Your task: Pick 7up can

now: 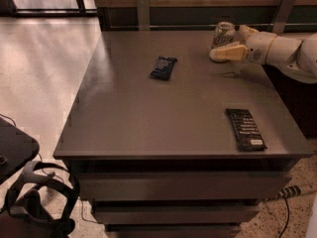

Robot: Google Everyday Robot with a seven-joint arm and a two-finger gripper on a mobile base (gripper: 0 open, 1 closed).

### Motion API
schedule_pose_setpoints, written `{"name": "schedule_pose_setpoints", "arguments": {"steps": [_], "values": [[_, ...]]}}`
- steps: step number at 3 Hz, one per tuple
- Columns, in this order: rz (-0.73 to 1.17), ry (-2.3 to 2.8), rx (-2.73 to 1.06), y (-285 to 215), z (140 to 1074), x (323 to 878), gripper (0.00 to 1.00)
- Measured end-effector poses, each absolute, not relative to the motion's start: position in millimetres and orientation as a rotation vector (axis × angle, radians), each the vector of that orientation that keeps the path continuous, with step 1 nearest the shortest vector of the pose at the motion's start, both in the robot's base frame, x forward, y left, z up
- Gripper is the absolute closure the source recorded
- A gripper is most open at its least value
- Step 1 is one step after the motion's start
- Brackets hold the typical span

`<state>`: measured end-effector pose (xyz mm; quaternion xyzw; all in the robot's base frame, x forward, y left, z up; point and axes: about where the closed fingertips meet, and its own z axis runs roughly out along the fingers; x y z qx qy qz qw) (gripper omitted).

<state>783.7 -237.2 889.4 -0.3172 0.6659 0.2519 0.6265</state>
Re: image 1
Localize black floor cable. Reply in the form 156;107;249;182
277;196;291;238

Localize green 7up soda can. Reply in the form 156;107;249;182
211;22;235;50

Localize black snack bar wrapper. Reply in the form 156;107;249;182
226;108;266;152

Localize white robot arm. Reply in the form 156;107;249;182
209;25;317;84

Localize black VR headset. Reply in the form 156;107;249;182
1;161;80;238

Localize striped black white bar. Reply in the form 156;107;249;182
267;183;317;201

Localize grey drawer cabinet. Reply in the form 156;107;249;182
54;32;311;238

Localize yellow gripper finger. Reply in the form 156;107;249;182
239;25;259;40
209;42;248;61

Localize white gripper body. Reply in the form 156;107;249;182
245;32;277;64

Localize black side table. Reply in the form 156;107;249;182
0;118;40;184

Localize blue snack bar wrapper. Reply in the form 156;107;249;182
150;56;177;80

